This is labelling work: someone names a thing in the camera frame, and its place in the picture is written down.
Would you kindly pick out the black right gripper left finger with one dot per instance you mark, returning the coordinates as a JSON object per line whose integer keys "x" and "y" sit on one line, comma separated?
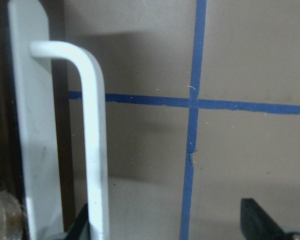
{"x": 80, "y": 229}

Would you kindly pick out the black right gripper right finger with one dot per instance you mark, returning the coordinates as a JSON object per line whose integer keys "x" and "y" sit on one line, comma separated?
{"x": 256, "y": 224}

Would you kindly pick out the dark wooden drawer box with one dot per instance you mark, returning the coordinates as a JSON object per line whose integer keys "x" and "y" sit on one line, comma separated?
{"x": 32, "y": 161}

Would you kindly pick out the white drawer handle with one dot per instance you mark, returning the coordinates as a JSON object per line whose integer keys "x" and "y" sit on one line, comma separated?
{"x": 94, "y": 123}

